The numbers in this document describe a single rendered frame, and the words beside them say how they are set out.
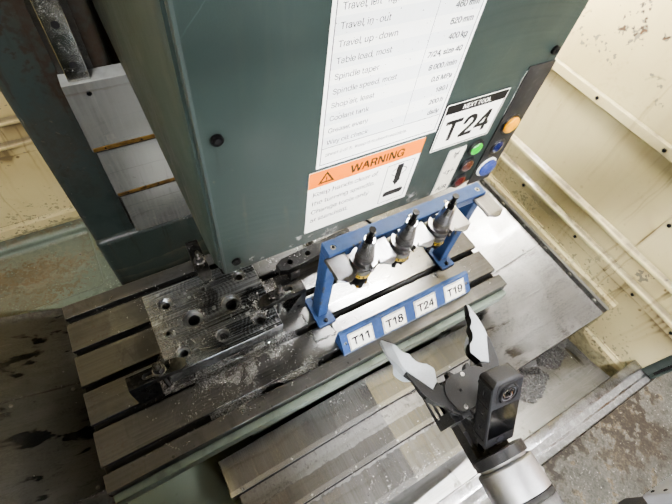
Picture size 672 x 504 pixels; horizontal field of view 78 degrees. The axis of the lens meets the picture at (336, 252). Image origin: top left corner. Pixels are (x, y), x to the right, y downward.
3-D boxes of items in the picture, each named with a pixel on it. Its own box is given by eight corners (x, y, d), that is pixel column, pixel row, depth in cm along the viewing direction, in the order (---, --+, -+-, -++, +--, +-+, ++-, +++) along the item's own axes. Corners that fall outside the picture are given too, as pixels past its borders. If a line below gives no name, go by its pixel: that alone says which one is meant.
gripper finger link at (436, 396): (398, 385, 56) (459, 421, 54) (401, 382, 54) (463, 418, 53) (412, 356, 58) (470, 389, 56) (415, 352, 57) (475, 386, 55)
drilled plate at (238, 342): (283, 331, 111) (283, 324, 107) (173, 382, 101) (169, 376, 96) (248, 265, 121) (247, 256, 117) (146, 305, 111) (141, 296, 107)
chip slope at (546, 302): (563, 339, 155) (609, 309, 134) (414, 435, 131) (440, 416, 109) (425, 178, 195) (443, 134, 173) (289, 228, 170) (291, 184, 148)
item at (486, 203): (505, 213, 107) (506, 211, 106) (489, 220, 105) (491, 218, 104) (487, 194, 110) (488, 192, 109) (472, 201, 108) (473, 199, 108)
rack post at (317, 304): (335, 321, 119) (350, 266, 94) (319, 329, 117) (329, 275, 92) (319, 293, 123) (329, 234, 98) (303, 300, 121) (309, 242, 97)
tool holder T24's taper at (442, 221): (441, 214, 102) (450, 195, 96) (454, 226, 100) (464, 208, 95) (428, 221, 100) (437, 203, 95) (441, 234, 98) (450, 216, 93)
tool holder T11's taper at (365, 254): (370, 246, 94) (375, 228, 89) (377, 262, 92) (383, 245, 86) (351, 250, 93) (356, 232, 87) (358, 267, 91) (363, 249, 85)
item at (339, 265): (360, 278, 91) (360, 276, 91) (339, 287, 90) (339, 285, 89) (344, 253, 94) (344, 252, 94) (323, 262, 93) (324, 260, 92)
